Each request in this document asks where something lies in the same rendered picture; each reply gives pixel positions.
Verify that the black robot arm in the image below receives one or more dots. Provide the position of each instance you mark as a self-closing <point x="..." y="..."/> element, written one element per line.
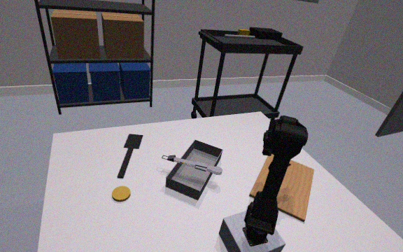
<point x="284" y="139"/>

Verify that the wooden board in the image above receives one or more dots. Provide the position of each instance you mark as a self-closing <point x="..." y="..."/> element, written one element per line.
<point x="293" y="196"/>

